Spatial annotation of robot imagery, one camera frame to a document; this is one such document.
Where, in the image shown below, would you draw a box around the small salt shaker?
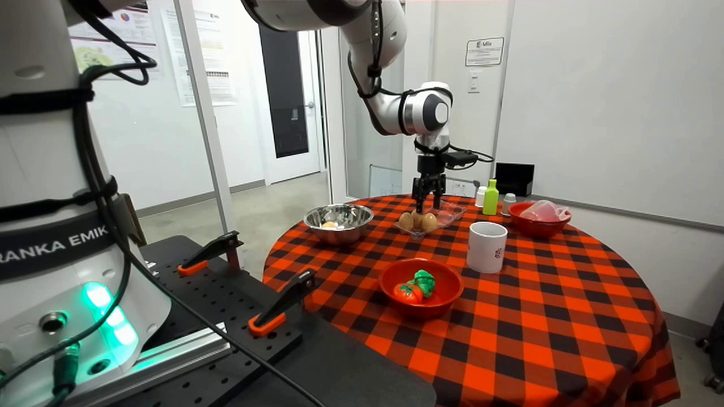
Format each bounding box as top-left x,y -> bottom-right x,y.
502,193 -> 519,208

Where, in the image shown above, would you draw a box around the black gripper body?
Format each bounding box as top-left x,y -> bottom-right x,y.
411,150 -> 477,198

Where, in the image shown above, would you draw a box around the white wall sign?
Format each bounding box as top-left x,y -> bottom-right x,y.
464,37 -> 504,68

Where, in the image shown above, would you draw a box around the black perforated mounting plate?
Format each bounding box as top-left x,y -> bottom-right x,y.
111,233 -> 438,407

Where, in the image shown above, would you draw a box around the red bowl with toys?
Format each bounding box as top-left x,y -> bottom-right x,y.
378,258 -> 464,318

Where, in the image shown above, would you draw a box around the small white bottle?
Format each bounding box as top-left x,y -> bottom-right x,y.
476,186 -> 487,208

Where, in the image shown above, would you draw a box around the stainless steel bowl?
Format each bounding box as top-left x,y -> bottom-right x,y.
304,204 -> 374,246

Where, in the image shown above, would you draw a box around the black wall tray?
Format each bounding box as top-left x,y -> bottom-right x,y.
496,162 -> 534,197

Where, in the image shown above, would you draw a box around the white mug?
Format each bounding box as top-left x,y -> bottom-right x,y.
465,221 -> 510,274

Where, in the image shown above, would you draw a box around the clear plastic egg holder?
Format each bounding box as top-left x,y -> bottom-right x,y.
395,204 -> 464,237

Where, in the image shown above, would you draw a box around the wall posters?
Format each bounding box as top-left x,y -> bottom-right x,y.
71,0 -> 235,106

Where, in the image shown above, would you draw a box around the red black plaid tablecloth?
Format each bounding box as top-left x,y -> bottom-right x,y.
263,195 -> 680,407

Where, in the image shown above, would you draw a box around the green bottle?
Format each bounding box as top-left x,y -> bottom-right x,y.
482,178 -> 499,218

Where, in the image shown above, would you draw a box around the black orange clamp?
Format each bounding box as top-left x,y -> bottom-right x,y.
176,231 -> 243,279
246,271 -> 317,336

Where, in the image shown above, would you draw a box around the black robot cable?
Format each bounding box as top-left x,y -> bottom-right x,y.
0,0 -> 325,407

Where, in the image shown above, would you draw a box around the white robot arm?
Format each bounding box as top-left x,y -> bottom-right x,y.
0,0 -> 452,407

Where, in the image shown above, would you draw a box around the green toy vegetable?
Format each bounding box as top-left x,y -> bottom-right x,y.
411,268 -> 437,296

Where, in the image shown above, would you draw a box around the pink cloth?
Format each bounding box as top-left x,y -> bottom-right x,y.
521,198 -> 573,221

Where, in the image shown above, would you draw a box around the red toy vegetable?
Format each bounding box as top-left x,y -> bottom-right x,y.
394,282 -> 422,303

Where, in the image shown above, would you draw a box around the red bowl with pink cloth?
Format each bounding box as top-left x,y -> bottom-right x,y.
510,202 -> 573,240

